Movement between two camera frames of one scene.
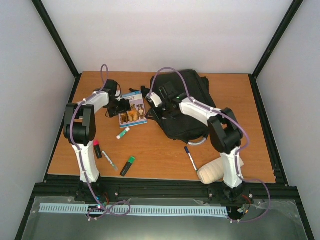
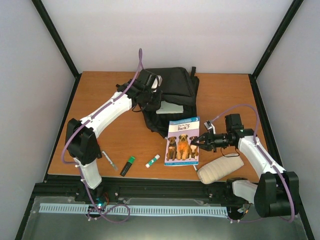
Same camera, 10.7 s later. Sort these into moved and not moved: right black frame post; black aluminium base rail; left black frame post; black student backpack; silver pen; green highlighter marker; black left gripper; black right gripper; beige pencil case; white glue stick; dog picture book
Moved: black student backpack; black left gripper; white glue stick; black right gripper; dog picture book
Not moved: green highlighter marker; silver pen; right black frame post; black aluminium base rail; left black frame post; beige pencil case
